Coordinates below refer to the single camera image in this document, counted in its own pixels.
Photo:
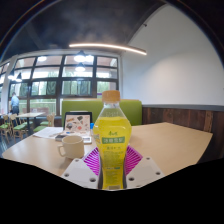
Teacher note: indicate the white paper sheets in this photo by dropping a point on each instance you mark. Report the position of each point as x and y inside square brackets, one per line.
[46, 132]

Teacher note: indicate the small dark box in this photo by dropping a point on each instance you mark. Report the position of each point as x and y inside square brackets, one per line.
[60, 137]

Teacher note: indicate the group of pendant lamps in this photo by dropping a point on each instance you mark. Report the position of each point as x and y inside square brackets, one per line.
[80, 57]

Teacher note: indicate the long curved ceiling light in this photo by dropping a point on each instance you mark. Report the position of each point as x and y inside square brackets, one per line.
[106, 46]

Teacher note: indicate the person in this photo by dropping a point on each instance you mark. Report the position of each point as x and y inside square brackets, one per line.
[14, 103]

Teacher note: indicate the yellow drink bottle orange cap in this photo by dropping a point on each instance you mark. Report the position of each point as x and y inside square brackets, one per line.
[111, 133]

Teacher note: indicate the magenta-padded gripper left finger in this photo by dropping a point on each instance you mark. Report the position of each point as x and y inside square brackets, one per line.
[77, 171]

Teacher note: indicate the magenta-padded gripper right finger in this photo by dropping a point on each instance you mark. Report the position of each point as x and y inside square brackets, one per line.
[145, 170]

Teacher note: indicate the group of wooden green-seated chairs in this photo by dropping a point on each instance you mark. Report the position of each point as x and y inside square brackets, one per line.
[18, 127]

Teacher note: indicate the green upholstered bench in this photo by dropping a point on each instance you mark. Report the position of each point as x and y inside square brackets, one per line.
[80, 108]

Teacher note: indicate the wooden dining table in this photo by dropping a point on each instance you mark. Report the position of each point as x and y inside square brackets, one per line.
[30, 115]

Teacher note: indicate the cream ceramic mug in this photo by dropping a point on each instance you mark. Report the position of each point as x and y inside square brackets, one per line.
[72, 146]

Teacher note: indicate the laptop with stickered lid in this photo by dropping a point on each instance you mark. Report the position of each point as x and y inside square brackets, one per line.
[77, 123]

